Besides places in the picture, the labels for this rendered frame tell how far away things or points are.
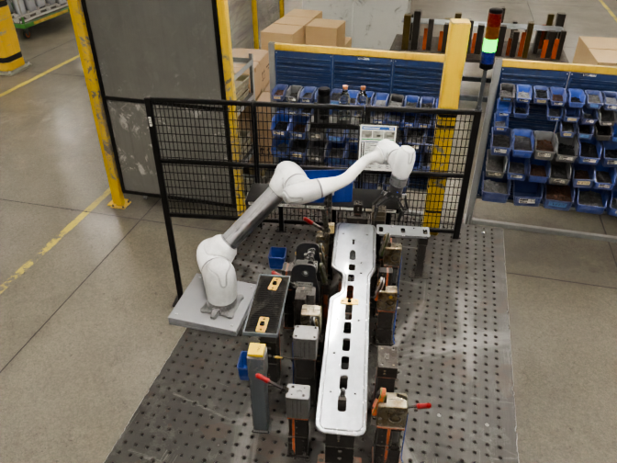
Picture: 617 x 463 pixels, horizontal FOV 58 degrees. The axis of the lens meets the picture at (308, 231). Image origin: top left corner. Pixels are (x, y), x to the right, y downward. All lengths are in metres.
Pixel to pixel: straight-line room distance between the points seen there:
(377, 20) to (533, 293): 5.58
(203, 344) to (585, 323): 2.70
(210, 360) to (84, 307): 1.78
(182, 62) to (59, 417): 2.61
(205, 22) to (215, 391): 2.71
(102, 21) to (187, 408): 3.15
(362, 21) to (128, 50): 4.99
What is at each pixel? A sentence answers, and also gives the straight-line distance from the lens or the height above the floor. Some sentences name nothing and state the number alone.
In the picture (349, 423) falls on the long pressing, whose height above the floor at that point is 1.00.
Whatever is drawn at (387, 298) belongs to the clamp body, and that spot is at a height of 1.01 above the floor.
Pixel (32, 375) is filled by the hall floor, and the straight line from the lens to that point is 4.01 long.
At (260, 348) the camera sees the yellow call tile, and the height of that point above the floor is 1.16.
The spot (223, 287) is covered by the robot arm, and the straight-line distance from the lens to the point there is 2.83.
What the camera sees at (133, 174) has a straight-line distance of 5.23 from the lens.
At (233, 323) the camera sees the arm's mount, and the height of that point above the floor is 0.74.
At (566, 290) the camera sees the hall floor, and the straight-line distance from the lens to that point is 4.63.
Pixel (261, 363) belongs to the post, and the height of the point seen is 1.12.
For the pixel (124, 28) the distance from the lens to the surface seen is 4.70.
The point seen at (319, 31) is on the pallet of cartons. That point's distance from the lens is 6.93.
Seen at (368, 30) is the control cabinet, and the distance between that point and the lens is 9.05.
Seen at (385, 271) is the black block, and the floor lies 0.99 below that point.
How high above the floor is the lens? 2.71
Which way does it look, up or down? 34 degrees down
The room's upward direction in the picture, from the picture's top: straight up
